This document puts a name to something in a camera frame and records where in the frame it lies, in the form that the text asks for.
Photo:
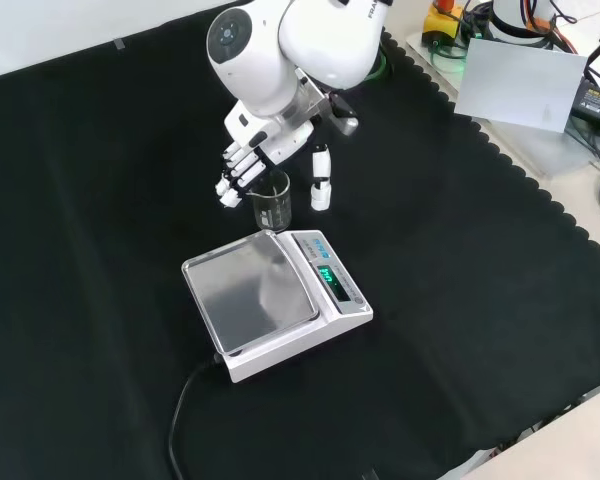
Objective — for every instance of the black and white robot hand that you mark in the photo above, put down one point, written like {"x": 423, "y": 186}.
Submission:
{"x": 275, "y": 140}

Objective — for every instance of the clear glass beaker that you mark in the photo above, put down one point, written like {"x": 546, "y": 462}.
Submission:
{"x": 275, "y": 210}

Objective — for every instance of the white electronic balance steel pan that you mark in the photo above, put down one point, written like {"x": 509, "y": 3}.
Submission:
{"x": 250, "y": 285}

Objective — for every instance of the grey cloth clip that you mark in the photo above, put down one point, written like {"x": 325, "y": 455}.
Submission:
{"x": 119, "y": 45}

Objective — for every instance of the yellow stop button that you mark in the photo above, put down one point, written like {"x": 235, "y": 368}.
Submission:
{"x": 437, "y": 25}

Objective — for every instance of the pale board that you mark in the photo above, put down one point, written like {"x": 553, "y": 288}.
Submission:
{"x": 520, "y": 85}

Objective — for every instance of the black bench cloth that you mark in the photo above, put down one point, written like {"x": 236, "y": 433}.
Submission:
{"x": 480, "y": 300}

